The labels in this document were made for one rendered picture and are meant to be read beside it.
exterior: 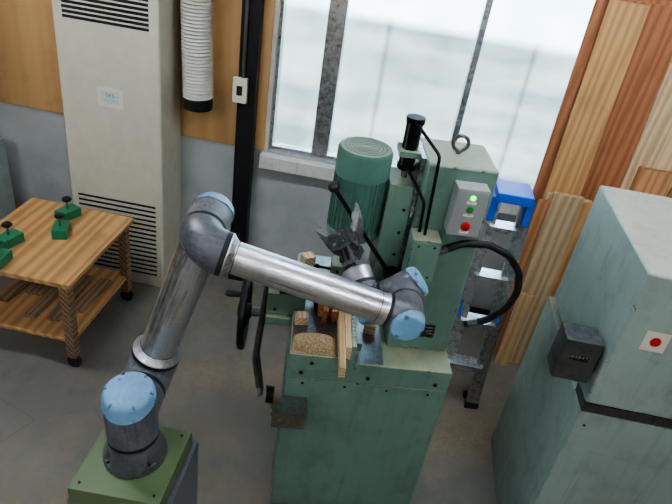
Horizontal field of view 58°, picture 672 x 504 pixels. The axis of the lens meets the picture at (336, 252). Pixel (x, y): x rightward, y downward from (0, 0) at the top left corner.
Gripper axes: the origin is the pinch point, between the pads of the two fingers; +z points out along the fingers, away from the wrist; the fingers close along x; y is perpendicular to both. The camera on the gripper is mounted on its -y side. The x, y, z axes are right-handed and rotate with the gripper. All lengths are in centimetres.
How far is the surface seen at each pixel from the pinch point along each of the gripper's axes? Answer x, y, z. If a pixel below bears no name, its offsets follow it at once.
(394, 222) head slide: -13.4, -14.8, -5.6
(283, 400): 50, -30, -42
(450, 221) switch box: -30.1, -10.6, -15.0
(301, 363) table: 32.1, -13.5, -35.8
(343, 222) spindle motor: 0.8, -8.2, -0.4
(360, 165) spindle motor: -13.7, 4.4, 8.4
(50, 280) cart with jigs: 140, -29, 47
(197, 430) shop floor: 117, -74, -31
